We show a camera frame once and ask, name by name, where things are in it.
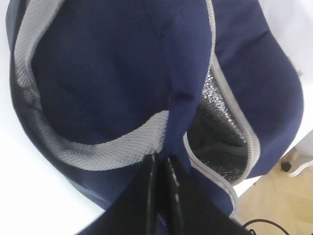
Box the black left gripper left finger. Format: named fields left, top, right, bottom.
left=79, top=154, right=158, bottom=235

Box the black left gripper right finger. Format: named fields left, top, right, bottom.
left=163, top=157, right=247, bottom=235

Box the navy insulated lunch bag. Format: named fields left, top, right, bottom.
left=6, top=0, right=303, bottom=216

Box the white table leg with caster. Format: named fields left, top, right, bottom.
left=281, top=127, right=313, bottom=178

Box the black cable on floor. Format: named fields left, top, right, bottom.
left=241, top=218, right=294, bottom=235

